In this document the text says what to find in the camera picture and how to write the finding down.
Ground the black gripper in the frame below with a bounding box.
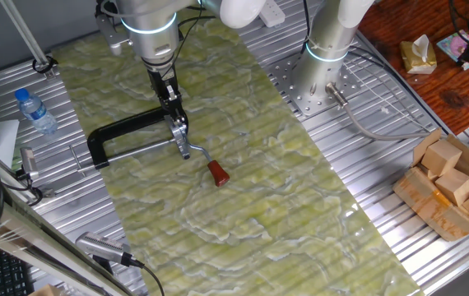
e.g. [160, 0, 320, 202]
[146, 64, 189, 129]

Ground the red clamp handle knob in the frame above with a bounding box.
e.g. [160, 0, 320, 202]
[188, 142, 231, 188]

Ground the black C-clamp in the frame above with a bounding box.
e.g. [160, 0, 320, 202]
[68, 106, 180, 178]

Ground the green marble pattern mat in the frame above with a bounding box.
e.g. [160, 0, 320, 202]
[51, 0, 425, 296]

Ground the clear water bottle blue cap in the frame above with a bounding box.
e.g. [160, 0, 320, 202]
[14, 87, 58, 136]

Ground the white power strip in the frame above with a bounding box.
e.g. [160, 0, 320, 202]
[258, 0, 286, 29]

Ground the slanted aluminium pole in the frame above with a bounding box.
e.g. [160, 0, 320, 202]
[0, 0, 57, 79]

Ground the yellow tissue pack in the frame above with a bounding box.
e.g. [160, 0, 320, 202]
[399, 34, 439, 76]

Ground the brown wooden desk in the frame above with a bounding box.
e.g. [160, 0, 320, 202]
[357, 0, 469, 136]

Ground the brown cardboard box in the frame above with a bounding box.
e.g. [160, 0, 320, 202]
[392, 127, 469, 243]

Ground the colourful printed card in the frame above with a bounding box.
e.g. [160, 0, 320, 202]
[436, 29, 469, 72]

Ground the silver lever base bracket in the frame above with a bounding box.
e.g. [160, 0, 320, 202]
[163, 114, 193, 160]

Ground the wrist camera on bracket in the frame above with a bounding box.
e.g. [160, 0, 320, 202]
[95, 3, 132, 57]

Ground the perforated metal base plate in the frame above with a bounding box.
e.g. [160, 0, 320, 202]
[266, 53, 361, 118]

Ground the silver ribbed depth camera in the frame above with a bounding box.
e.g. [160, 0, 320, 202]
[75, 231, 132, 267]

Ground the small camera on bracket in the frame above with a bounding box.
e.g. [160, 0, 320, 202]
[14, 146, 57, 206]

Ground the black depth camera cable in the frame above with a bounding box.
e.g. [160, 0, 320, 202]
[129, 257, 165, 296]

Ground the gray conduit hose with connector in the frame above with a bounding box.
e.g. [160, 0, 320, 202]
[324, 81, 433, 142]

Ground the silver frame beam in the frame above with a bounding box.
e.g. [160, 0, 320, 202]
[0, 176, 137, 296]

